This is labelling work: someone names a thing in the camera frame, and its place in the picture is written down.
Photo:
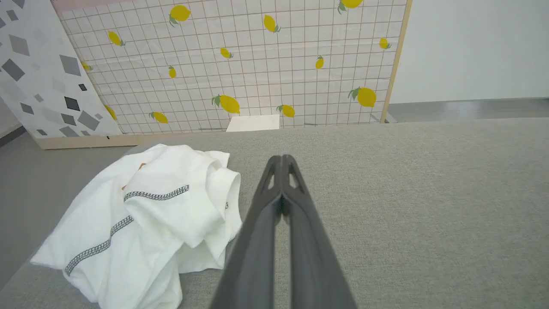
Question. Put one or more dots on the grey terrazzo pattern panel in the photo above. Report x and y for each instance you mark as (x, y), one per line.
(38, 86)

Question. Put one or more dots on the white rectangular box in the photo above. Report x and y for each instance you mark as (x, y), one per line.
(253, 123)

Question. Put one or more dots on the grey fabric sofa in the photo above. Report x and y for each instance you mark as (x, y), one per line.
(429, 214)

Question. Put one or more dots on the lemon and restaurant print panel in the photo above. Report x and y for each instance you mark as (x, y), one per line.
(257, 73)

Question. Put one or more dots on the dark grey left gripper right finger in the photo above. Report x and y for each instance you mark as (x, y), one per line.
(313, 257)

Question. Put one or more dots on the white partition board on wheels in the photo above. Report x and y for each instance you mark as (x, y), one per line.
(472, 51)

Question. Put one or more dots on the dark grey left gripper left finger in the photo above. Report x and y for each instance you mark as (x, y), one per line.
(253, 240)

